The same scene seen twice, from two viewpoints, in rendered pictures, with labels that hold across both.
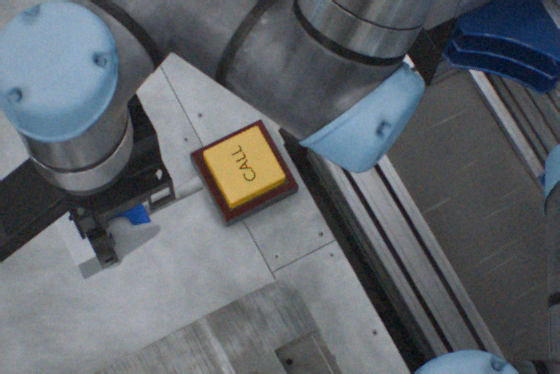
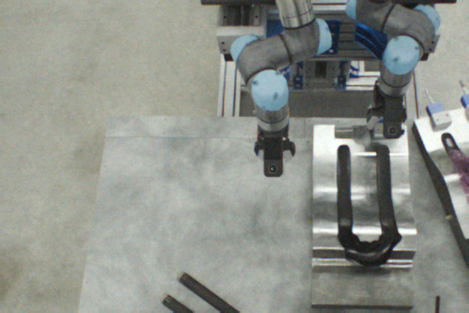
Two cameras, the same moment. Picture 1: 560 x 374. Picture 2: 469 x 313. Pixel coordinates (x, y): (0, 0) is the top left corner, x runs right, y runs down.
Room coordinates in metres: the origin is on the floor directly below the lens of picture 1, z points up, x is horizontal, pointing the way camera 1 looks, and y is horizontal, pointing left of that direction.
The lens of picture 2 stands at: (-0.17, 0.63, 2.34)
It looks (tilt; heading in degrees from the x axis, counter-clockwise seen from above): 68 degrees down; 311
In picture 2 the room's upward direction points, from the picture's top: 5 degrees counter-clockwise
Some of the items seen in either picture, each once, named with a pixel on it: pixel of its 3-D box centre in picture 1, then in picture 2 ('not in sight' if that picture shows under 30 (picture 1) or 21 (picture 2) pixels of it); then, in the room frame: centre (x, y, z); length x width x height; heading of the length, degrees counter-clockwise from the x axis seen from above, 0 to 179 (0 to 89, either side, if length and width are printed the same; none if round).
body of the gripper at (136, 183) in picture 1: (100, 164); (274, 127); (0.26, 0.14, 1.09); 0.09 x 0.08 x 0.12; 125
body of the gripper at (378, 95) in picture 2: not in sight; (389, 94); (0.09, -0.13, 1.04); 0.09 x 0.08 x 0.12; 125
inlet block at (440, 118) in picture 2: not in sight; (434, 108); (0.00, -0.27, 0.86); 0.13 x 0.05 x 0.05; 142
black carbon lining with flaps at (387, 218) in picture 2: not in sight; (367, 199); (0.00, 0.10, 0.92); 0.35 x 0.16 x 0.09; 124
